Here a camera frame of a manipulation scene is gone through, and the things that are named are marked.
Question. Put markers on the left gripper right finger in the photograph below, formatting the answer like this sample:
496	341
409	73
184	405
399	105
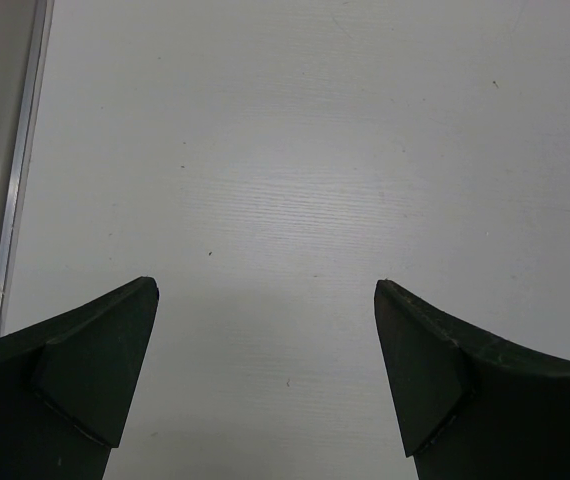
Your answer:
470	404

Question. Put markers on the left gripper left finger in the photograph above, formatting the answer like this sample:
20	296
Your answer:
67	384

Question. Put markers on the aluminium table rail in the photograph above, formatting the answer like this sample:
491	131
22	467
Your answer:
22	149

